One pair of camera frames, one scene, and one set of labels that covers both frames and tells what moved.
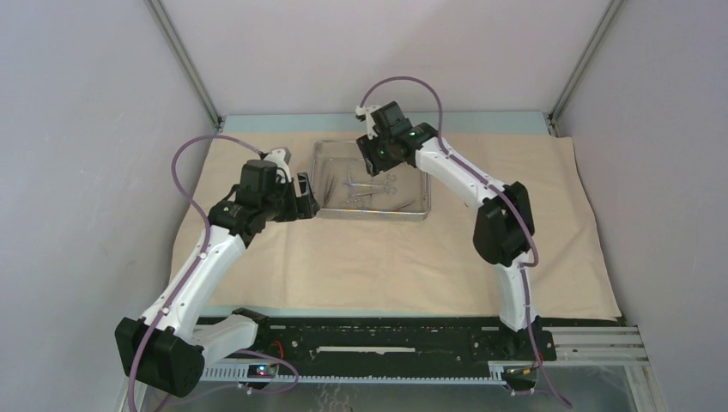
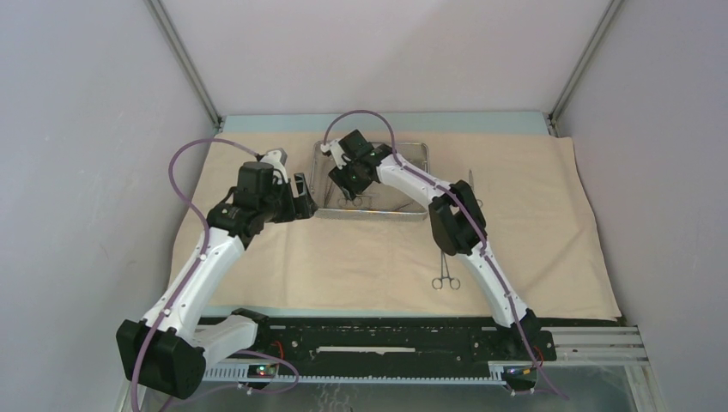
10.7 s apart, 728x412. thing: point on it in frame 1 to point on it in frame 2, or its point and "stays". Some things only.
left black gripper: x=303 y=207 stays
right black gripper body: x=377 y=152 to x=348 y=173
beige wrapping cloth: x=413 y=268 stays
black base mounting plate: x=395 y=342 stays
